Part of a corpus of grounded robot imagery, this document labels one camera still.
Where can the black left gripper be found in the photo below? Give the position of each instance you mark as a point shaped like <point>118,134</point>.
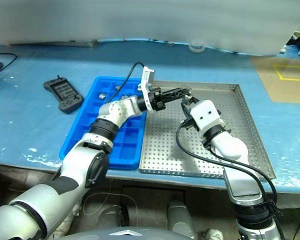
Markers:
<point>158,103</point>

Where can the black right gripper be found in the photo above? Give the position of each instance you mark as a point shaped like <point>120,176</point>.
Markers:
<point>190,123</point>

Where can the small metal roller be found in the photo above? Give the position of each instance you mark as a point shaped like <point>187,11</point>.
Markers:
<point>102,95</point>
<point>125,96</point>
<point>139,87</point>
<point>117,87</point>
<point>187,99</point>

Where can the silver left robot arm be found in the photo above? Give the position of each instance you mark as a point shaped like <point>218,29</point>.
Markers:
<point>72,160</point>

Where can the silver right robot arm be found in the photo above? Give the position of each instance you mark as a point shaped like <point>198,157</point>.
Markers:
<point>242,185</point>

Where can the perforated steel tray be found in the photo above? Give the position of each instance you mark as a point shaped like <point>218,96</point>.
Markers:
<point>165,140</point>

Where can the blue plastic compartment tray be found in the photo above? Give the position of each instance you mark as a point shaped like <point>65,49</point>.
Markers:
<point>130,150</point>

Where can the white tape roll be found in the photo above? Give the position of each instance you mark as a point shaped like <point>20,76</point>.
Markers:
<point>197,51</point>

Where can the brown cardboard sheet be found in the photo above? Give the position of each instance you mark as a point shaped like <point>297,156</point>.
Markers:
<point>265,82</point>

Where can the long dark grey bar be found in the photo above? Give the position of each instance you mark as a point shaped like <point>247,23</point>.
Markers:
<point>85,43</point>

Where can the small white item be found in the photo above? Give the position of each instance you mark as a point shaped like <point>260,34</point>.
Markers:
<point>282,50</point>

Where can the dark grey handheld controller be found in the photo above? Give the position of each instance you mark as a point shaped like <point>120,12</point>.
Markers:
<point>65,95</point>

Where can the dark rounded grey shape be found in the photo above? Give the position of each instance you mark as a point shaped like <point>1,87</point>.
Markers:
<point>180,217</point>

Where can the white crumpled object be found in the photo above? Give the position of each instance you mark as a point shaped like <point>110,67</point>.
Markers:
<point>215,234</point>

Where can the grey robot torso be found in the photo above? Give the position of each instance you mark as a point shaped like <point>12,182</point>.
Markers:
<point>125,233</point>

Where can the plastic wrapped table leg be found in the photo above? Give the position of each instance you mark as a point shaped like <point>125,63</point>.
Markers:
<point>72,220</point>

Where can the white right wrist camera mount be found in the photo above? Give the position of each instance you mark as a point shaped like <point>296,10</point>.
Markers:
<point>205,112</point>

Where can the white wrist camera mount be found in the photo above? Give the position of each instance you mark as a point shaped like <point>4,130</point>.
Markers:
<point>147,75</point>
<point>205,112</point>

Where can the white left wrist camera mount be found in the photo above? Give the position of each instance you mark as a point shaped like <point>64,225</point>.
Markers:
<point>147,75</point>

